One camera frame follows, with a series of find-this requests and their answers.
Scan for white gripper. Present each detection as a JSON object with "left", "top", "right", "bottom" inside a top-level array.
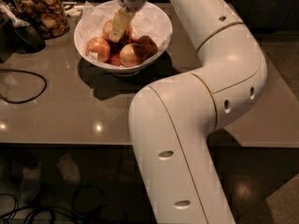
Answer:
[{"left": 109, "top": 0, "right": 148, "bottom": 43}]

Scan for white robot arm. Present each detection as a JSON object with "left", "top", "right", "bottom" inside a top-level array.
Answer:
[{"left": 129, "top": 0, "right": 267, "bottom": 224}]

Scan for white paper bowl liner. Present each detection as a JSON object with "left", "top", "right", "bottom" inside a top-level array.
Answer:
[{"left": 78, "top": 1, "right": 171, "bottom": 63}]

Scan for front yellow-red apple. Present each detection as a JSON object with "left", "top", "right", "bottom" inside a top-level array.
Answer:
[{"left": 120, "top": 43, "right": 147, "bottom": 67}]

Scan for small bottom red apple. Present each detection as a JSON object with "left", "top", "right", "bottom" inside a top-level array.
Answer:
[{"left": 108, "top": 53, "right": 121, "bottom": 66}]

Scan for white ceramic bowl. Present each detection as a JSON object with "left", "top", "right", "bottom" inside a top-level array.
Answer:
[{"left": 73, "top": 0, "right": 174, "bottom": 77}]

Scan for white items behind jar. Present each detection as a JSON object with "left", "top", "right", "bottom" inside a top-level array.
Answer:
[{"left": 64, "top": 4, "right": 84, "bottom": 17}]

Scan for glass jar of dried chips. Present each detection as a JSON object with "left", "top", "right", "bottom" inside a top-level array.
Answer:
[{"left": 13, "top": 0, "right": 69, "bottom": 39}]

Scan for black round device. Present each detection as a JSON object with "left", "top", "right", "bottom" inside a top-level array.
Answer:
[{"left": 14, "top": 25, "right": 46, "bottom": 53}]

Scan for right white shoe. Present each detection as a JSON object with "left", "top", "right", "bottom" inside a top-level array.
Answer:
[{"left": 56, "top": 153, "right": 81, "bottom": 186}]

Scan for white shoe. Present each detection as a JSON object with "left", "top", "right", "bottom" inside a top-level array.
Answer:
[
  {"left": 21, "top": 162, "right": 41, "bottom": 203},
  {"left": 56, "top": 153, "right": 81, "bottom": 186}
]

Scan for left white shoe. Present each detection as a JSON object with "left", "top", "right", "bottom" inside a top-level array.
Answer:
[{"left": 21, "top": 162, "right": 41, "bottom": 203}]

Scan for black cable on table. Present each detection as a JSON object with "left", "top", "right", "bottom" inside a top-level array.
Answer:
[{"left": 0, "top": 68, "right": 49, "bottom": 105}]

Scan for black cables on floor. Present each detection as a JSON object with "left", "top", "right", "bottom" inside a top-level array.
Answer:
[{"left": 0, "top": 184, "right": 125, "bottom": 224}]

